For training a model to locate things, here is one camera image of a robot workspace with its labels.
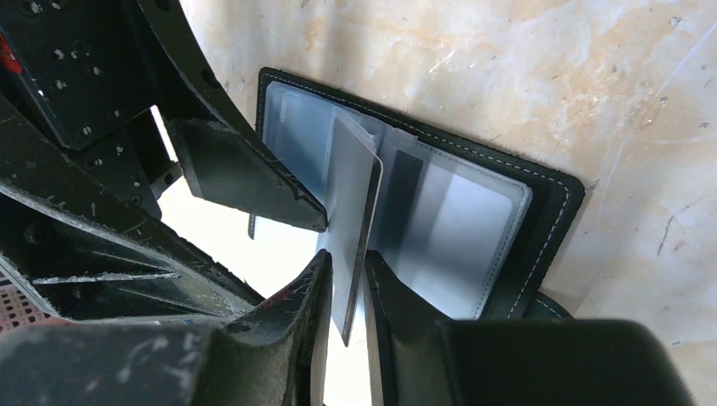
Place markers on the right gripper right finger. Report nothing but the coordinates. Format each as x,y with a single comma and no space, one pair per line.
422,357

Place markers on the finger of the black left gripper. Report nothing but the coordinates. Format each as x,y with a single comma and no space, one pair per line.
225,168

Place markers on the black leather card holder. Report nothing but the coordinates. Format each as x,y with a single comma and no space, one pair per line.
470,229

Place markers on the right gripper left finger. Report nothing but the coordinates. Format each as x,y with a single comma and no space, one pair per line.
273,355

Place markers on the silver black striped card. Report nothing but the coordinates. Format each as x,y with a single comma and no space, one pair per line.
353,180

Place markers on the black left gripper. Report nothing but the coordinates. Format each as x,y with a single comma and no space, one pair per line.
87,88

